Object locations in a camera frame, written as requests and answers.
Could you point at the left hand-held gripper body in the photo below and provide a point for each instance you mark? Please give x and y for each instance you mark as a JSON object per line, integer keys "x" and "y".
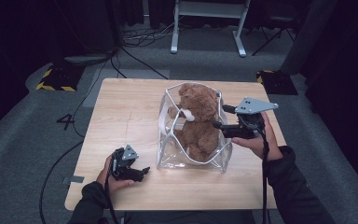
{"x": 122, "y": 171}

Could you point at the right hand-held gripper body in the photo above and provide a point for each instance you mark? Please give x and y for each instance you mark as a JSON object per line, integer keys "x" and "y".
{"x": 248, "y": 127}

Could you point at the brown teddy bear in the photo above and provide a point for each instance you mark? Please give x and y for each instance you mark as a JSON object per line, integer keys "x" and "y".
{"x": 199, "y": 124}

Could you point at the clear plastic bag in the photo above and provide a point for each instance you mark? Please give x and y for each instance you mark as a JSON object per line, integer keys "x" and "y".
{"x": 171, "y": 158}

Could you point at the person's left hand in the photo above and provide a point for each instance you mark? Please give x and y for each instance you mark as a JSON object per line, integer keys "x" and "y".
{"x": 104, "y": 179}

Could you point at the person's right hand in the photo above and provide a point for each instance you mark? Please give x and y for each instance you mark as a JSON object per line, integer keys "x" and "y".
{"x": 268, "y": 146}

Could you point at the grey tape piece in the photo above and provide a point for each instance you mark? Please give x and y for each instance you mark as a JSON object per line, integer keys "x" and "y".
{"x": 76, "y": 179}

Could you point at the black yellow striped base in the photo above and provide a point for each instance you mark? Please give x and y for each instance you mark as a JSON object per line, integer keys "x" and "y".
{"x": 278, "y": 82}
{"x": 60, "y": 79}

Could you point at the black tripod stand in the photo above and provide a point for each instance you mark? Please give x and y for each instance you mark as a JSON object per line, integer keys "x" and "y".
{"x": 275, "y": 31}

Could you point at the grey curtain column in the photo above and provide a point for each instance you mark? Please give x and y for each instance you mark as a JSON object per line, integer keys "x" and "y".
{"x": 307, "y": 37}

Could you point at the white metal desk frame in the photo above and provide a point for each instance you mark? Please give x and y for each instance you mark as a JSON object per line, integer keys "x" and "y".
{"x": 209, "y": 9}

